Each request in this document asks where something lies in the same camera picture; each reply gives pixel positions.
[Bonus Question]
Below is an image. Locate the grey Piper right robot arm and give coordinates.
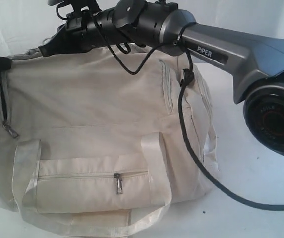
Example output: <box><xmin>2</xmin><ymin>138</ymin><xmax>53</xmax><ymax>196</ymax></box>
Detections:
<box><xmin>40</xmin><ymin>0</ymin><xmax>284</xmax><ymax>156</ymax></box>

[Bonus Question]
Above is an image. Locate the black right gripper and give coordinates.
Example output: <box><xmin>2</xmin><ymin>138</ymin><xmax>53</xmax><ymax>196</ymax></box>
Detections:
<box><xmin>38</xmin><ymin>0</ymin><xmax>117</xmax><ymax>59</ymax></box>

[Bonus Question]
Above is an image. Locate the cream duffel bag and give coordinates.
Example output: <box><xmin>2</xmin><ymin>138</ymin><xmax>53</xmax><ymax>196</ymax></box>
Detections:
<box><xmin>0</xmin><ymin>48</ymin><xmax>213</xmax><ymax>238</ymax></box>

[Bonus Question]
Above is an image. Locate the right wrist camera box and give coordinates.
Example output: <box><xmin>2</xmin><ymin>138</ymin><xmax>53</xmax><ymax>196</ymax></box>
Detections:
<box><xmin>47</xmin><ymin>0</ymin><xmax>87</xmax><ymax>10</ymax></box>

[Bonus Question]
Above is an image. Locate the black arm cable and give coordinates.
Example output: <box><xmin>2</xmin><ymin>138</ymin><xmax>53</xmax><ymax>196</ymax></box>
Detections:
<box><xmin>56</xmin><ymin>0</ymin><xmax>284</xmax><ymax>211</ymax></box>

